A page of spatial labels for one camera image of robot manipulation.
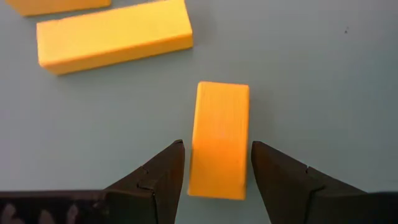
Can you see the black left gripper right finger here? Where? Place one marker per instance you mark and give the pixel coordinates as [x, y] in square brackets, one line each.
[289, 196]

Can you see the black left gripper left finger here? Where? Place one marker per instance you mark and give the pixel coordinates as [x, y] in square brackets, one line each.
[149, 196]

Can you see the short yellow block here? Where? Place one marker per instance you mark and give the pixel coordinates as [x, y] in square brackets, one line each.
[219, 140]

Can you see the long yellow block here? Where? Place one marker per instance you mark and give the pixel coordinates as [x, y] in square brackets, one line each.
[56, 6]
[115, 34]

